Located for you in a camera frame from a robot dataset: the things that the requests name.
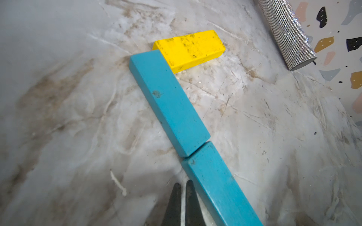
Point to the yellow block scuffed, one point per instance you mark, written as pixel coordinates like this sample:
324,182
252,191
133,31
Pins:
184,52

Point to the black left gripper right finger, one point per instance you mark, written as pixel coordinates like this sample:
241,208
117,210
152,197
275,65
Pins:
193,212

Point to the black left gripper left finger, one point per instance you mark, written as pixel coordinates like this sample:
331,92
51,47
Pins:
172,216

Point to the teal block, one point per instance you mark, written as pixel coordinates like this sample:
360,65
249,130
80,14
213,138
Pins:
178,117
218,189

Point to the silver glitter microphone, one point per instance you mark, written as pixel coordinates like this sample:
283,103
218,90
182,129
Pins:
288,33

